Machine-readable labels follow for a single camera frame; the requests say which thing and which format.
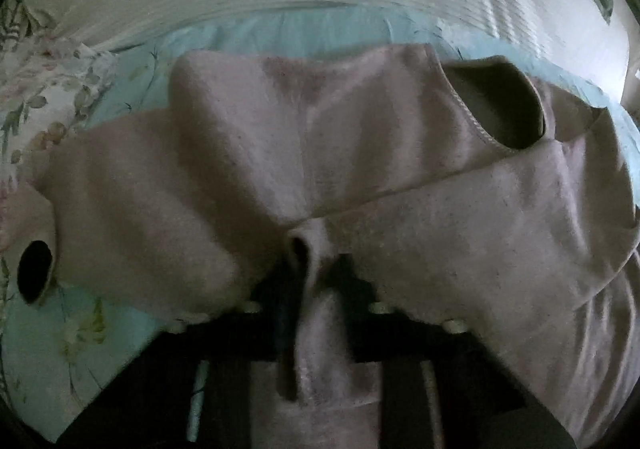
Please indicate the light blue floral quilt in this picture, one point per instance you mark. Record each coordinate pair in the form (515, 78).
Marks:
(52, 365)

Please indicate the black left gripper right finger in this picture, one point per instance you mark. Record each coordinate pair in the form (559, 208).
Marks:
(438, 389)

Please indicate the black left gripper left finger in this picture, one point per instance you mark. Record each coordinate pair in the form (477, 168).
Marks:
(194, 389)

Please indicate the white floral pillow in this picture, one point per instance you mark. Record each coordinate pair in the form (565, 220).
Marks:
(48, 90)

